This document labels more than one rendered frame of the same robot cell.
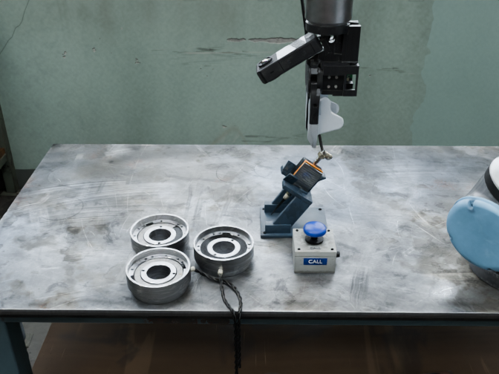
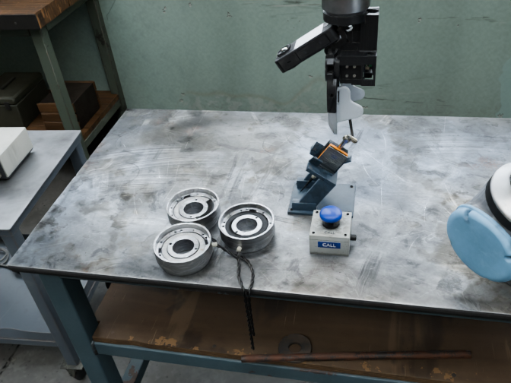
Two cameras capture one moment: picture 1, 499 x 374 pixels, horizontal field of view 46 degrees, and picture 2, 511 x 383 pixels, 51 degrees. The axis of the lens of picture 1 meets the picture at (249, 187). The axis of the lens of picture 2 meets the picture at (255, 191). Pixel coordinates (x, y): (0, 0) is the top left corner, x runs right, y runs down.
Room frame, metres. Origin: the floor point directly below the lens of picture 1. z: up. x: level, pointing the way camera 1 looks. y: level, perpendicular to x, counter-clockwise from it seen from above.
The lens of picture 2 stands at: (0.11, -0.17, 1.49)
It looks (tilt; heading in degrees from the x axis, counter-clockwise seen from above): 38 degrees down; 15
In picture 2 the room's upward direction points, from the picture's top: 6 degrees counter-clockwise
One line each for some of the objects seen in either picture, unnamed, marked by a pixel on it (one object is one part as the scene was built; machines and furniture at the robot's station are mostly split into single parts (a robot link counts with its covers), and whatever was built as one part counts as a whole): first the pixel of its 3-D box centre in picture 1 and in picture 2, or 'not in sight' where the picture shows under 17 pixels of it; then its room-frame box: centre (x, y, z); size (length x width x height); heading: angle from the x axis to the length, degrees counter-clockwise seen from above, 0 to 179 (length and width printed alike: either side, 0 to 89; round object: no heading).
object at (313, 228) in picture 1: (314, 237); (331, 221); (0.83, -0.11, 0.85); 0.04 x 0.04 x 0.05
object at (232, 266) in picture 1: (223, 251); (247, 228); (0.83, 0.04, 0.82); 0.10 x 0.10 x 0.04
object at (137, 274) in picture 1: (159, 276); (184, 250); (0.77, 0.15, 0.82); 0.08 x 0.08 x 0.02
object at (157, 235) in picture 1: (160, 238); (194, 211); (0.87, 0.16, 0.82); 0.10 x 0.10 x 0.04
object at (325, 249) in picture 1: (316, 249); (334, 232); (0.83, -0.12, 0.82); 0.08 x 0.07 x 0.05; 89
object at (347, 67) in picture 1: (330, 58); (350, 45); (0.95, -0.13, 1.13); 0.09 x 0.08 x 0.12; 89
